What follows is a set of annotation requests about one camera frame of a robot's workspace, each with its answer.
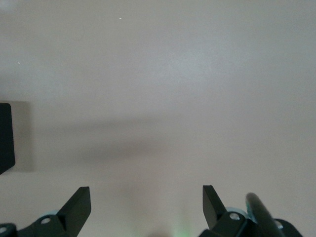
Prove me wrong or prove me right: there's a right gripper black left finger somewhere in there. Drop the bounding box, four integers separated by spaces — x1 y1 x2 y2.
18 186 92 237

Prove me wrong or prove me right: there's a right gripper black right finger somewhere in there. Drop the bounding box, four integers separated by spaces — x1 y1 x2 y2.
198 185 259 237

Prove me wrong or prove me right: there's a black plastic box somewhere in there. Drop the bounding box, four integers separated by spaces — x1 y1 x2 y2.
0 103 16 176

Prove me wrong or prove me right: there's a brown table mat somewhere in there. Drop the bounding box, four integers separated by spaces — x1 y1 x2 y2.
0 0 316 237

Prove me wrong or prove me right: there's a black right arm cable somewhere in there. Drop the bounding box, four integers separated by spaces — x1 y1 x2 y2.
245 192 287 237

